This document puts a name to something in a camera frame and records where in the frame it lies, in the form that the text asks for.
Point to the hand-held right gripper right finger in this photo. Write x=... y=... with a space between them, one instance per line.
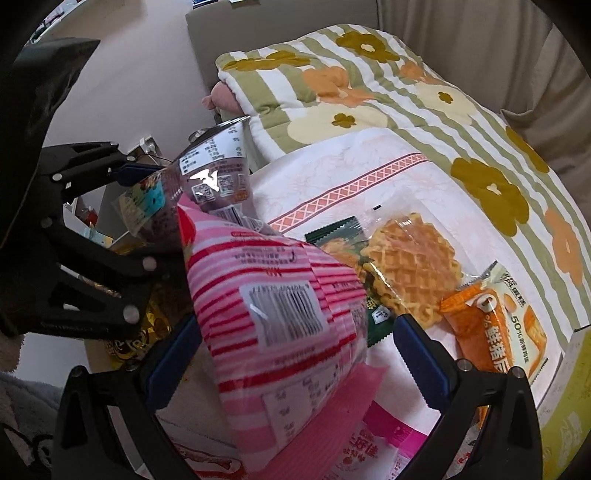
x=418 y=355

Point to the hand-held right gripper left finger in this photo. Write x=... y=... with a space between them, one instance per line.
x=173 y=355

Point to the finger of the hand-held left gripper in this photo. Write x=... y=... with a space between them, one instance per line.
x=134 y=174
x=115 y=267

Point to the orange cake packet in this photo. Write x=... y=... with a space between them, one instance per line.
x=485 y=318

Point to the purple snack bag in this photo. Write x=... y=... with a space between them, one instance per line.
x=212 y=157

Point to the clear waffle packet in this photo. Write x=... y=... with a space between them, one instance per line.
x=411 y=258

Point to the bright pink snack packet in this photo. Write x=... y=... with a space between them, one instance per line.
x=369 y=443

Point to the pink striped snack bag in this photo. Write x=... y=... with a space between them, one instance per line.
x=277 y=300

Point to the green cardboard box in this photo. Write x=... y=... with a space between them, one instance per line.
x=568 y=415

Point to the gold snack packet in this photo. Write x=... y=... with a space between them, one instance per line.
x=157 y=318

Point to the white red snack packet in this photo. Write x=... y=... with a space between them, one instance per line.
x=194 y=452

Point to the pink pillow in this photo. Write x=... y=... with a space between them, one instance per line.
x=221 y=97

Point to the green snack packet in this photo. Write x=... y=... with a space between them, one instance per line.
x=332 y=235

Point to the grey fuzzy printed clothing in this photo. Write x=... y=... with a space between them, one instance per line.
x=27 y=424

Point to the white pink-patterned blanket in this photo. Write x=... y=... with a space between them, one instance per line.
x=323 y=175

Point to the beige headboard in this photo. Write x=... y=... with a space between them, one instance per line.
x=258 y=23

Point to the floral striped quilt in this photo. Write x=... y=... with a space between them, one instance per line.
x=415 y=92

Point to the beige curtain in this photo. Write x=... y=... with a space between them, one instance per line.
x=461 y=23

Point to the white wall socket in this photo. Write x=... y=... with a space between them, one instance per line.
x=147 y=144

